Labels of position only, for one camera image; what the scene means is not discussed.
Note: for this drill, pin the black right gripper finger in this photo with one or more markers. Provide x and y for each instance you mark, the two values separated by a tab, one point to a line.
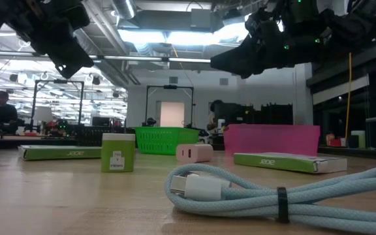
240	62

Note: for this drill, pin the small red container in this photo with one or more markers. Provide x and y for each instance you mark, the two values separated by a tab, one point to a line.
335	142

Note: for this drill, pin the pink plastic bin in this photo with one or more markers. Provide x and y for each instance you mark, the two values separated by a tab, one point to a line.
273	138

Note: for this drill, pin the grey ceiling box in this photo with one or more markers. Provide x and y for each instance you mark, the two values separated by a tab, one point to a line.
201	18

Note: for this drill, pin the black overhead light bar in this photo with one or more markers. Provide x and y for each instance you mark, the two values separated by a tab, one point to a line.
135	58

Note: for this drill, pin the green white Acer box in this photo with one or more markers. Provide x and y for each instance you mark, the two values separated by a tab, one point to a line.
60	153
289	161

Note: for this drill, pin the small black monitor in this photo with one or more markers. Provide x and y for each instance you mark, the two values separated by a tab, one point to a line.
100	121

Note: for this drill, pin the green plastic basket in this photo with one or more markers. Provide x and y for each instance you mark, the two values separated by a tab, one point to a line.
162	140

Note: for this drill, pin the black equipment rack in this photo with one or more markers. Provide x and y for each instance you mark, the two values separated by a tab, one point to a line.
266	114

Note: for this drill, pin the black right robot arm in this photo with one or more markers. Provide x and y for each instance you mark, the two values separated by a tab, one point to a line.
364	26

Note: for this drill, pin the person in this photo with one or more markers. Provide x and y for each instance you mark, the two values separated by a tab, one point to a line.
215	107
2	114

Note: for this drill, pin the black plastic basket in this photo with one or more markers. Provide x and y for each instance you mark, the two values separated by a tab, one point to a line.
88	137

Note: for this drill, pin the black gantry frame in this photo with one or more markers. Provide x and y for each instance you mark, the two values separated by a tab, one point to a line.
57	81
170	87

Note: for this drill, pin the long background table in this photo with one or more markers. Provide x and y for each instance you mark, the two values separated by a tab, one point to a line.
28	140

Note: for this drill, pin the small green charger box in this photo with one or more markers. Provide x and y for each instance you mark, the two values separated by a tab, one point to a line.
122	145

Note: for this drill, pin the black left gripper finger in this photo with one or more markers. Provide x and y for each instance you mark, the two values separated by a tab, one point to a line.
67	52

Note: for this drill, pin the green white container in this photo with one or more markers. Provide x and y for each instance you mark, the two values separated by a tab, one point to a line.
358	138

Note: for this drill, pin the white charger plug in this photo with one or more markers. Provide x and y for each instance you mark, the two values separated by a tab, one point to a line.
201	153

